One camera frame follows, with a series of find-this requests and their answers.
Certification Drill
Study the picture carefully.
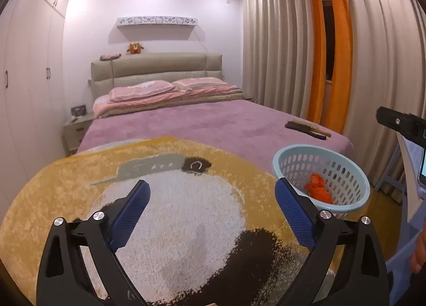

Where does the white wall shelf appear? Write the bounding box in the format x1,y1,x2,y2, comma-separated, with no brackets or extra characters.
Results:
116,17,198,28

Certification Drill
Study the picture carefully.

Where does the light blue plastic basket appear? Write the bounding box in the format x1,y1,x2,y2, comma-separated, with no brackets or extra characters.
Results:
273,145,371,218

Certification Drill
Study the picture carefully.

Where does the white curved stand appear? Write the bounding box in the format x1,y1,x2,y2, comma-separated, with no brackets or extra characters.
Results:
398,133,426,227

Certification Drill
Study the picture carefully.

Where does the bed with beige headboard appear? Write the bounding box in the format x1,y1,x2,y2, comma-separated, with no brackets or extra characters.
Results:
76,53,353,163

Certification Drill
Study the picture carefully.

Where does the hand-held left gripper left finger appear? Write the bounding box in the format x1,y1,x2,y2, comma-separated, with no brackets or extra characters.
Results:
36,179,151,306

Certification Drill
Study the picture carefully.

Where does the round yellow panda rug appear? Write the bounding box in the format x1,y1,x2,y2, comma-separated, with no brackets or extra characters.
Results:
0,138,347,306

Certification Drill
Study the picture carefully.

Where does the white nightstand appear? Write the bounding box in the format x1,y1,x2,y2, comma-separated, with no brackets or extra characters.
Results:
63,116,94,156

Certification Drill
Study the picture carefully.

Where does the black brush with wooden handle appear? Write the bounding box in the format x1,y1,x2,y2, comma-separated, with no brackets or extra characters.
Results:
285,121,331,140

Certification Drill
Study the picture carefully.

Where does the orange curtain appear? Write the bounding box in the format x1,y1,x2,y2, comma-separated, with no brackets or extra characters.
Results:
324,0,353,134
304,0,327,123

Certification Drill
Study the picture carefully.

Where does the pink pillow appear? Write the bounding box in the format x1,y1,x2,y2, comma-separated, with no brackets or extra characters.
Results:
172,78,228,92
109,80,175,103

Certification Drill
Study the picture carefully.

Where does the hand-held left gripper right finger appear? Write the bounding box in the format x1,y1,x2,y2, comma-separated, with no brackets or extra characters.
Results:
275,177,390,306

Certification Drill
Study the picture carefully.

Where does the purple bedspread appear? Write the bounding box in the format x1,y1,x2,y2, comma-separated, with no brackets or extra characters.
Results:
77,99,353,162

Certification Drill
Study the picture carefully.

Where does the person's right hand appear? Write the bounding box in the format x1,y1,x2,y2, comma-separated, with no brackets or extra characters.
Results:
410,230,426,273

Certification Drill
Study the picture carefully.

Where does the beige curtain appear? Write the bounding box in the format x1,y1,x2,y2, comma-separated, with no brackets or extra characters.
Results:
242,0,317,123
344,0,426,190

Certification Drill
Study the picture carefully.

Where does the white wardrobe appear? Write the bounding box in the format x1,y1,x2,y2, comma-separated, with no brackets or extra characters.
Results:
0,0,72,213

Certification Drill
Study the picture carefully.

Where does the pink folded duvet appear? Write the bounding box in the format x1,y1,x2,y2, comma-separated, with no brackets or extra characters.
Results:
93,85,248,117

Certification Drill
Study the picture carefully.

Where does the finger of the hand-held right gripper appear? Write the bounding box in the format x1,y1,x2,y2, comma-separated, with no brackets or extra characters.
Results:
376,106,426,147

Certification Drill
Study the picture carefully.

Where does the orange cloth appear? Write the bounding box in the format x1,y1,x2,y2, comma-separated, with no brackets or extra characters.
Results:
304,174,333,204

